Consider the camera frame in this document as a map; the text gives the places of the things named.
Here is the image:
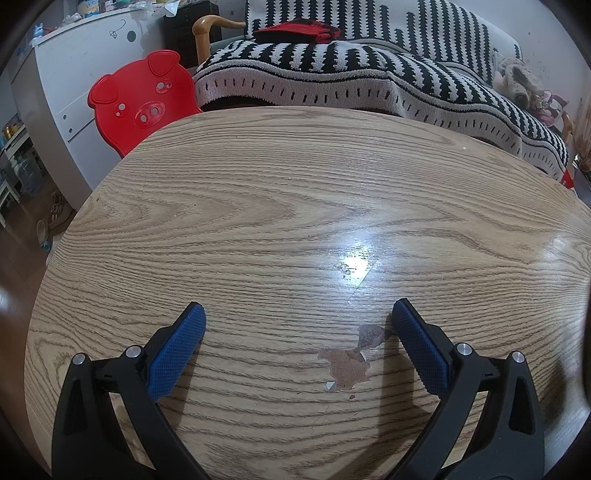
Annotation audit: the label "cabinet top clutter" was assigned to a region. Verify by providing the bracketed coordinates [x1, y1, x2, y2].
[18, 0, 181, 38]

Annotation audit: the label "pink pillow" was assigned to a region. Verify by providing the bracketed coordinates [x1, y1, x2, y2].
[536, 90, 571, 127]

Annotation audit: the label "red cushion on sofa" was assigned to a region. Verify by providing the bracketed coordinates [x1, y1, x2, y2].
[253, 19, 341, 44]

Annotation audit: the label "black-white striped sofa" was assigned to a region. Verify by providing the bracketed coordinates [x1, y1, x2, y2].
[193, 0, 570, 176]

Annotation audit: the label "white cabinet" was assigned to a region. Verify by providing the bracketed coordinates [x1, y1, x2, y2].
[10, 7, 185, 197]

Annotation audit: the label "grey plush toy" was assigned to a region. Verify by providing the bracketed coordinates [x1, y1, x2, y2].
[493, 56, 546, 106]

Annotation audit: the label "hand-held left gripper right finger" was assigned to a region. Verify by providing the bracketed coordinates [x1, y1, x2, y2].
[388, 298, 546, 480]

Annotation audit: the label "black cabinet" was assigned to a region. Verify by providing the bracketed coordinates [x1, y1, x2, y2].
[164, 2, 220, 68]

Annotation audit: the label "patterned slippers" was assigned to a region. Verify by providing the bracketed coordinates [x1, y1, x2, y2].
[48, 191, 75, 227]

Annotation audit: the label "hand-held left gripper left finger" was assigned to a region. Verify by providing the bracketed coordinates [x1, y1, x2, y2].
[52, 301, 207, 480]

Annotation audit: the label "red pig chair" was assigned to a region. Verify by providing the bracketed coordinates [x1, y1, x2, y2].
[88, 50, 204, 158]

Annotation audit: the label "clear water jug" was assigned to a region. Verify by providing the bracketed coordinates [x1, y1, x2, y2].
[14, 152, 44, 197]

